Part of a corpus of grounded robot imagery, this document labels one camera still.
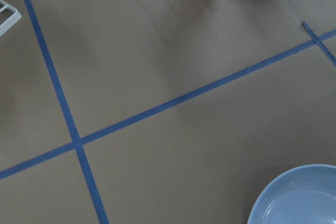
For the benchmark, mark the blue round plate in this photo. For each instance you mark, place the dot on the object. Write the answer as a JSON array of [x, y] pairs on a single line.
[[305, 194]]

